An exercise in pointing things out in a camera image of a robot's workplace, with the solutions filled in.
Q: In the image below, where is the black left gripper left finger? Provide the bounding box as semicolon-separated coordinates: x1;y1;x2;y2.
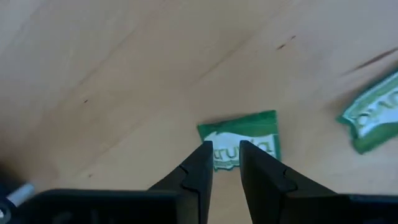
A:
148;141;215;224

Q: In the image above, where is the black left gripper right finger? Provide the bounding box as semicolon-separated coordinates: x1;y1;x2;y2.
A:
239;140;338;224

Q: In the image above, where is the dark green Truvia packet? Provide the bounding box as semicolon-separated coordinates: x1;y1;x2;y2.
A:
197;110;282;172
335;70;398;156

